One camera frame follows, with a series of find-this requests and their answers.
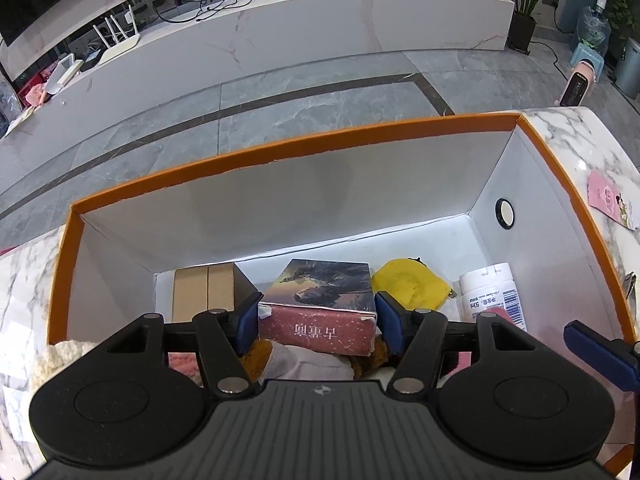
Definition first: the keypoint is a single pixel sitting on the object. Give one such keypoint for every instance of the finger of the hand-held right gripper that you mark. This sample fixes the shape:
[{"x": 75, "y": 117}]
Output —
[{"x": 595, "y": 345}]

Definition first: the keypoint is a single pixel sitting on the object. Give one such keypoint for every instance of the orange cardboard box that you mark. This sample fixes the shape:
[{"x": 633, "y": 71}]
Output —
[{"x": 300, "y": 185}]

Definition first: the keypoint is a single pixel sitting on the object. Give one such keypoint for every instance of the white plush toy black ears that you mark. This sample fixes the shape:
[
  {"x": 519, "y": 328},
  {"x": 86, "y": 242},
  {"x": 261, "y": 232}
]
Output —
[{"x": 310, "y": 365}]

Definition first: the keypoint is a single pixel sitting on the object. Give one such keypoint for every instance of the black plant pot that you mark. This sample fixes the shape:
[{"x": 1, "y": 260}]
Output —
[{"x": 521, "y": 32}]

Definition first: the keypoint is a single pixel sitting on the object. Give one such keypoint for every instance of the white labelled bottle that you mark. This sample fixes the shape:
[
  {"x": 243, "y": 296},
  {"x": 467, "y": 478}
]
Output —
[{"x": 492, "y": 295}]

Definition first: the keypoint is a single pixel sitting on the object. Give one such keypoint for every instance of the white marble cabinet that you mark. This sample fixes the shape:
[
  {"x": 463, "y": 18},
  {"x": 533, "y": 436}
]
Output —
[{"x": 300, "y": 35}]

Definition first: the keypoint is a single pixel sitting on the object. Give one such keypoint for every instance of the pink toy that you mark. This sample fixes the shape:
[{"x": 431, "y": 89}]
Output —
[{"x": 36, "y": 95}]

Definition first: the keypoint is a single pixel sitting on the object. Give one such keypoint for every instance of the clear water bottle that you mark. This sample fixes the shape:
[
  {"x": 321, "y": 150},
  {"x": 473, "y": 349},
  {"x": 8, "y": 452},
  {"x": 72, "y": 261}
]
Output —
[{"x": 595, "y": 27}]

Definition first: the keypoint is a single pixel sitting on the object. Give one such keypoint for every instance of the brown plush dog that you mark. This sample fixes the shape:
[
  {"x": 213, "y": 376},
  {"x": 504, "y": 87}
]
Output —
[{"x": 255, "y": 360}]

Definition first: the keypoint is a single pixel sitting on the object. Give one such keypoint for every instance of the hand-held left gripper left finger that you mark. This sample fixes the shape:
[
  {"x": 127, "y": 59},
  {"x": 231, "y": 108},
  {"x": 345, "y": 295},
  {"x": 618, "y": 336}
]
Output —
[{"x": 247, "y": 324}]

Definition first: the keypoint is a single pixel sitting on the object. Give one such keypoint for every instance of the pink card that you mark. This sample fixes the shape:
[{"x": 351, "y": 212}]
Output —
[{"x": 610, "y": 197}]

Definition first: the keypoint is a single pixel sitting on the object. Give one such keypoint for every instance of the yellow paper sheet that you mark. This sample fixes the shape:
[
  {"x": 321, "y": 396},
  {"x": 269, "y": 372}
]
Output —
[{"x": 19, "y": 120}]

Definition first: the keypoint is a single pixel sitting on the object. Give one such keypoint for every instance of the brown cardboard box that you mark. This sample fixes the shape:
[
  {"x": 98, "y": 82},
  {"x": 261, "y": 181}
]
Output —
[{"x": 202, "y": 290}]

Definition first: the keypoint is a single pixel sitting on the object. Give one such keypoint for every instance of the pink space heater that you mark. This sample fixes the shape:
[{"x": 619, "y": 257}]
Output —
[{"x": 580, "y": 82}]

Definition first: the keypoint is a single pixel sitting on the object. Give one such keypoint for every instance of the purple printed box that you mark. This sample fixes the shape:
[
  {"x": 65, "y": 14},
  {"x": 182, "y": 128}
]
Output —
[{"x": 320, "y": 305}]

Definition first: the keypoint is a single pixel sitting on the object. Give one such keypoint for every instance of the grey trash can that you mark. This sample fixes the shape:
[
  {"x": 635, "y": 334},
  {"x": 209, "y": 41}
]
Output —
[{"x": 629, "y": 67}]

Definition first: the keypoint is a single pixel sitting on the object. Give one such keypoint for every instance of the cream crochet bunny doll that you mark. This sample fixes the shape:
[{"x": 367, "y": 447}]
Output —
[{"x": 55, "y": 360}]

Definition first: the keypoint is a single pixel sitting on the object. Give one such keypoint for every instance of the yellow tape measure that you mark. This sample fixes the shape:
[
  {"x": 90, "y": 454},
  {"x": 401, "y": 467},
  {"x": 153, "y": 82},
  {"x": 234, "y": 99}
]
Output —
[{"x": 410, "y": 280}]

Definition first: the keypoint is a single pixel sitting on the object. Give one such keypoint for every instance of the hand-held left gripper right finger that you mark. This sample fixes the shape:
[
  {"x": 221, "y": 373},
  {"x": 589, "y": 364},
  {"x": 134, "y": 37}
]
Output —
[{"x": 390, "y": 326}]

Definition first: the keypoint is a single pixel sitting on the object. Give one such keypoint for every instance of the black television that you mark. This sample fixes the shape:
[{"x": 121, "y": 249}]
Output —
[{"x": 40, "y": 0}]

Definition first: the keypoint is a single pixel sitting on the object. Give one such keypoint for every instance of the white router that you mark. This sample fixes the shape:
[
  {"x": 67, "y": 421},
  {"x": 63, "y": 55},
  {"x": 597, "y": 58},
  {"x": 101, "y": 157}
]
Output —
[{"x": 117, "y": 50}]

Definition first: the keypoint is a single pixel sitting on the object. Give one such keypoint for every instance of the white plastic tray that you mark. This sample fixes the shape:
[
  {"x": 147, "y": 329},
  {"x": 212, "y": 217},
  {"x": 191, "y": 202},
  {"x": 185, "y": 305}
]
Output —
[{"x": 62, "y": 75}]

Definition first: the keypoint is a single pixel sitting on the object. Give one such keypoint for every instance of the blue plastic stool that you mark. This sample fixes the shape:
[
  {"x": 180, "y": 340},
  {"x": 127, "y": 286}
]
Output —
[{"x": 585, "y": 52}]

